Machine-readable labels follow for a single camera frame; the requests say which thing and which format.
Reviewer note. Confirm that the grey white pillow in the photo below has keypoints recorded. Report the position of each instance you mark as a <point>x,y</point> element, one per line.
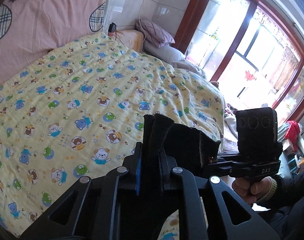
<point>166,53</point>

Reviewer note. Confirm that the black pants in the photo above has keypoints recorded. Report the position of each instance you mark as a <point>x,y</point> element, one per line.
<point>191,148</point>

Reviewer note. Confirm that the purple quilted cushion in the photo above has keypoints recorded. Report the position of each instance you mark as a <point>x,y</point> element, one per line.
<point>154,33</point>

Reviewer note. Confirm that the red cloth by window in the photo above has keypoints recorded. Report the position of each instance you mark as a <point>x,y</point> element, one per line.
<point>292,133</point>

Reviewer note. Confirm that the person's right forearm dark sleeve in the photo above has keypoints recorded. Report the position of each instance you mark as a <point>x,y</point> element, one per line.
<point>285,204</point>

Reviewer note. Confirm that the yellow cartoon bear bedsheet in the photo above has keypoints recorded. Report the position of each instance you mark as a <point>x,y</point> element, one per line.
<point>78,111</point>

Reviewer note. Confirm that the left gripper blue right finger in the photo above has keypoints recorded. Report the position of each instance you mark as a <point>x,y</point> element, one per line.
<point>166,164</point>

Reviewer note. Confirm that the person's right hand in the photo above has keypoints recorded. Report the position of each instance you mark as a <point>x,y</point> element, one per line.
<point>257,192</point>

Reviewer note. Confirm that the black charger on nightstand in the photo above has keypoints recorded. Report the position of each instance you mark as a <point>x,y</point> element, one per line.
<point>112,28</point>

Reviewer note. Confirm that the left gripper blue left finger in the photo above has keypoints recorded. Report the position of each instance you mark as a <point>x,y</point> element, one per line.
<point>138,166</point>

